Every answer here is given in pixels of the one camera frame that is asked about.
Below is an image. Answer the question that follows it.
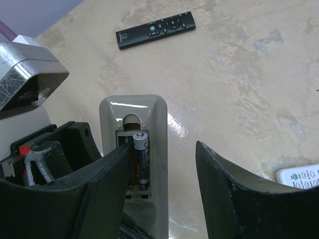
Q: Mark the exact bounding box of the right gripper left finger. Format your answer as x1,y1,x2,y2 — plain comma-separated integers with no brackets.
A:
0,144,130,239

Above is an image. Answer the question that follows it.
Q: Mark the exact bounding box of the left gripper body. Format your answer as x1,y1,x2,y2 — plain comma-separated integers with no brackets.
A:
0,121,101,186

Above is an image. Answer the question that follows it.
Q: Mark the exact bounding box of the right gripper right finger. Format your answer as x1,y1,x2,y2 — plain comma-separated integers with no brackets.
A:
195,141,319,239

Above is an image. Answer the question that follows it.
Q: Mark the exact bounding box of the white air conditioner remote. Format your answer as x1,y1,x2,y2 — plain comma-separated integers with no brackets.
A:
276,164,319,189

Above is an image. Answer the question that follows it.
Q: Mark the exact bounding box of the AAA battery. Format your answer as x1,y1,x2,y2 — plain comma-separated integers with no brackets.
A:
133,132,150,191

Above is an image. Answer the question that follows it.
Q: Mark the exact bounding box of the grey beige remote control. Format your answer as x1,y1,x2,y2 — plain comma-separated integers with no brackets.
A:
99,95,169,239

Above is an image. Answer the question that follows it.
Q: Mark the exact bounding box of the black remote control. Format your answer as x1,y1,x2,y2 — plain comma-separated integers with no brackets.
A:
116,11,196,50

